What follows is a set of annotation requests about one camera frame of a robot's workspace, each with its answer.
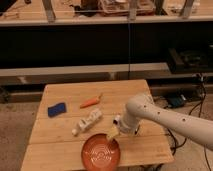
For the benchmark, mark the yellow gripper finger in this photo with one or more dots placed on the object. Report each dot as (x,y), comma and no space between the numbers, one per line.
(112,133)

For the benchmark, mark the orange ceramic bowl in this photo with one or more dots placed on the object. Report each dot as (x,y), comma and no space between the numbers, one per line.
(99,154)

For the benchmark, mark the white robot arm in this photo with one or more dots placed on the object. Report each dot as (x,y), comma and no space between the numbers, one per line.
(142,106)

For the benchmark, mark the white plastic bottle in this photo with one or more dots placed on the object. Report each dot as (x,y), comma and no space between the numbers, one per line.
(86,123)

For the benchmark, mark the orange toy carrot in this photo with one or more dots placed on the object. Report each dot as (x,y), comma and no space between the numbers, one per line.
(92,101)

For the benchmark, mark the blue sponge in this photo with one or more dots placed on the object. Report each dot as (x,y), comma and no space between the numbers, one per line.
(56,109)

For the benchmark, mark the black power adapter box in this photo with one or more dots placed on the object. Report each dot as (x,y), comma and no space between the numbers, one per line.
(175,100)

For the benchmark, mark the dark case on shelf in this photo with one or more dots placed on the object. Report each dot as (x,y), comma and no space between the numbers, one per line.
(190,61)

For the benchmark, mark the cluttered tray on bench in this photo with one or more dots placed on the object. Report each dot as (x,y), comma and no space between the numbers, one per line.
(121,7)

